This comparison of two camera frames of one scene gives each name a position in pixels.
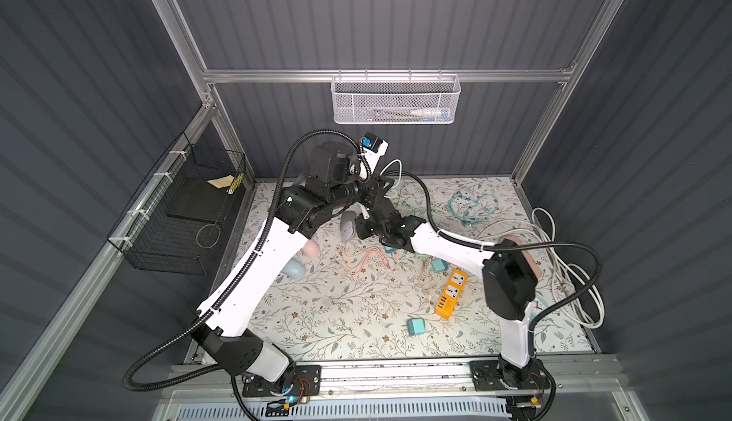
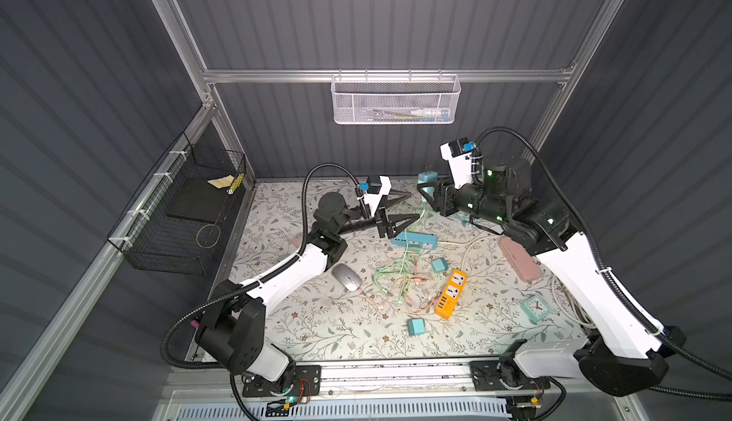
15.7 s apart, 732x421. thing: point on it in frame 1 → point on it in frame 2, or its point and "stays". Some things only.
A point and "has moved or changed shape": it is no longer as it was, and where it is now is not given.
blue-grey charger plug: (439, 265) stays
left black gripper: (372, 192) → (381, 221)
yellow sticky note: (222, 182) stays
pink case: (527, 254) stays
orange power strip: (448, 300) stays
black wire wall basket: (168, 221) stays
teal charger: (416, 326) stays
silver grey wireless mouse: (347, 226) has moved or changed shape
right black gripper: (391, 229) → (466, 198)
